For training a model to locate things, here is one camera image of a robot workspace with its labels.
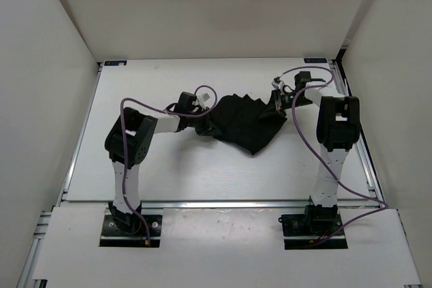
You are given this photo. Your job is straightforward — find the blue corner label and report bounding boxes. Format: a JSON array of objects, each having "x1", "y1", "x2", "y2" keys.
[
  {"x1": 304, "y1": 58, "x2": 327, "y2": 64},
  {"x1": 104, "y1": 60, "x2": 128, "y2": 66}
]

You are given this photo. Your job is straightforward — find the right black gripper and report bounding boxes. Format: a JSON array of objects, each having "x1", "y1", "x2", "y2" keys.
[{"x1": 259, "y1": 88, "x2": 314, "y2": 119}]

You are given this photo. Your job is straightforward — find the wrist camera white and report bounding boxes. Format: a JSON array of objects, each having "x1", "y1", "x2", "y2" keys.
[
  {"x1": 195, "y1": 92, "x2": 210, "y2": 109},
  {"x1": 271, "y1": 76, "x2": 286, "y2": 91}
]

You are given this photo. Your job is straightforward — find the left blue corner label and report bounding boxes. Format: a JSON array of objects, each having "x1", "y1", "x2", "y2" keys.
[{"x1": 104, "y1": 60, "x2": 128, "y2": 66}]

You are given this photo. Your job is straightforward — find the black pleated skirt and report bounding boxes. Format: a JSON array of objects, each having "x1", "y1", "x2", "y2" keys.
[{"x1": 209, "y1": 94, "x2": 287, "y2": 156}]

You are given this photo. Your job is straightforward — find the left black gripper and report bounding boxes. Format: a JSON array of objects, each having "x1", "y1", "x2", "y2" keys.
[{"x1": 186, "y1": 106, "x2": 221, "y2": 136}]

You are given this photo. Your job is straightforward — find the right blue corner label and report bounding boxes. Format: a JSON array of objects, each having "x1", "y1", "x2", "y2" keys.
[{"x1": 304, "y1": 58, "x2": 327, "y2": 64}]

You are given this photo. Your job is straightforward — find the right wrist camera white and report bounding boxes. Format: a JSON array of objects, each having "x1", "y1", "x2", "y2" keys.
[{"x1": 271, "y1": 76, "x2": 286, "y2": 91}]

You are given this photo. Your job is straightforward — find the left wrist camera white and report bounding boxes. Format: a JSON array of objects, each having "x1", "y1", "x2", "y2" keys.
[{"x1": 195, "y1": 92, "x2": 210, "y2": 109}]

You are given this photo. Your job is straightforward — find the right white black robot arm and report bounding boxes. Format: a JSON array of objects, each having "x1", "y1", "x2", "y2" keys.
[{"x1": 272, "y1": 71, "x2": 360, "y2": 236}]

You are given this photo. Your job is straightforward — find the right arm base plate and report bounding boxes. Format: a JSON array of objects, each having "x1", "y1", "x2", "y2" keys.
[{"x1": 278, "y1": 205, "x2": 348, "y2": 250}]

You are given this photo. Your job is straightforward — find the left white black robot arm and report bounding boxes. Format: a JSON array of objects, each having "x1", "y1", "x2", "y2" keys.
[{"x1": 105, "y1": 92, "x2": 217, "y2": 239}]

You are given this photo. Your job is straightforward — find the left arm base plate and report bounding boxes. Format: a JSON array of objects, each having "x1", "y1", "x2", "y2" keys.
[{"x1": 99, "y1": 212, "x2": 163, "y2": 248}]

